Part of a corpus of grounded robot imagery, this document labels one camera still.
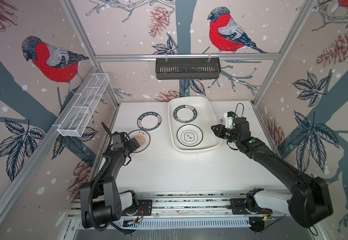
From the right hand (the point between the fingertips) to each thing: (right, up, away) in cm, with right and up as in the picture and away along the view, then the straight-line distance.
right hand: (211, 128), depth 82 cm
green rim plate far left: (-41, +3, +28) cm, 50 cm away
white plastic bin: (+3, +5, +29) cm, 30 cm away
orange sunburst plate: (-43, -8, +19) cm, 48 cm away
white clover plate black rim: (-11, -6, +18) cm, 22 cm away
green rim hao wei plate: (-13, +9, +31) cm, 35 cm away
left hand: (-48, -11, +7) cm, 50 cm away
